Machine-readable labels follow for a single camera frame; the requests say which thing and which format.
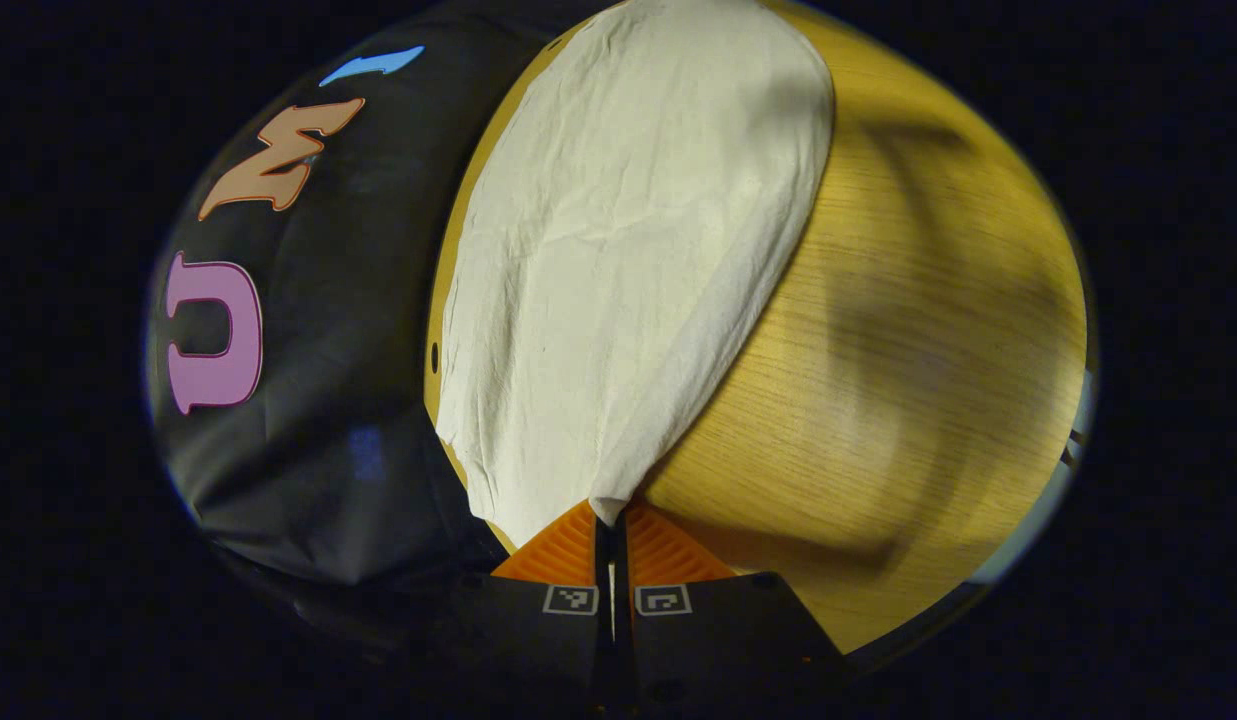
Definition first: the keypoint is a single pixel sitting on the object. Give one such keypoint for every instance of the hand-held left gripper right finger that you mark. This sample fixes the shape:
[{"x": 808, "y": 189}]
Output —
[{"x": 698, "y": 640}]

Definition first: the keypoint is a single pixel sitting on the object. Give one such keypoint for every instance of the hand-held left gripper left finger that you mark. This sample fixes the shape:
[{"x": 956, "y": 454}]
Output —
[{"x": 538, "y": 640}]

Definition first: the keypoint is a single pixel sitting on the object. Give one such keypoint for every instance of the cream white jeans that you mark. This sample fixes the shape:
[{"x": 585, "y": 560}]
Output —
[{"x": 618, "y": 260}]

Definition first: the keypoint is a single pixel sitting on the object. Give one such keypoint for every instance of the black backdrop cloth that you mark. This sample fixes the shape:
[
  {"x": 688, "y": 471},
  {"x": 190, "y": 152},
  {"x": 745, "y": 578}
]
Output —
[{"x": 338, "y": 400}]

